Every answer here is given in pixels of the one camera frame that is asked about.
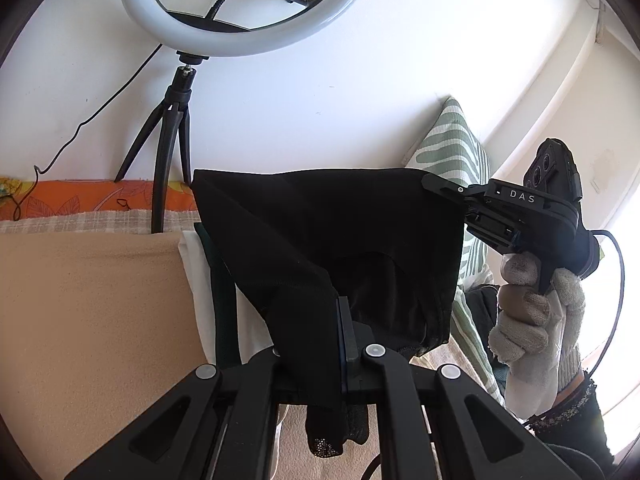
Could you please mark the orange floral cloth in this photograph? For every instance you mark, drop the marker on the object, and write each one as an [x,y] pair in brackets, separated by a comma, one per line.
[75,200]

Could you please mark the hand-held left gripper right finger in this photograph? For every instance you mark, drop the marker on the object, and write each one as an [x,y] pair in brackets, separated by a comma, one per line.
[342,340]

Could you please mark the folded dark green cloth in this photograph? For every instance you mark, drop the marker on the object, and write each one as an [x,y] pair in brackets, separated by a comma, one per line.
[222,320]

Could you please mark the person's right hand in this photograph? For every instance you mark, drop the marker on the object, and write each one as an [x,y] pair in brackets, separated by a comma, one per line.
[530,340]

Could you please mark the green patterned pillow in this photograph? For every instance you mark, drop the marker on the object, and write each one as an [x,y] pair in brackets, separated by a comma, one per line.
[450,140]

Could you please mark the beige blanket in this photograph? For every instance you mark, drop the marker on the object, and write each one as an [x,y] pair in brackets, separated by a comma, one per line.
[100,335]

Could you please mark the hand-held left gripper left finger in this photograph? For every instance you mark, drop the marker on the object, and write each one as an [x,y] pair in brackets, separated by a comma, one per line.
[260,375]

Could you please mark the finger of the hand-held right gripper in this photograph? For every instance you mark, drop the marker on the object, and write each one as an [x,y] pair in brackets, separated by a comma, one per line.
[492,230]
[447,187]

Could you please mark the folded white cloth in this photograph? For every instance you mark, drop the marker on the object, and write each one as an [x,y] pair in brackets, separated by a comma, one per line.
[195,280]

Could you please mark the black tripod stand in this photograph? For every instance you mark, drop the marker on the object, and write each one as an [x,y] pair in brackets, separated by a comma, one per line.
[181,85]

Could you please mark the black garment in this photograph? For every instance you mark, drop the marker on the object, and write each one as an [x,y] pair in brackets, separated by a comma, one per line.
[300,220]

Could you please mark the beige checked cloth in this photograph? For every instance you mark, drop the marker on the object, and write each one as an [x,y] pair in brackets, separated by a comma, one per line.
[100,222]

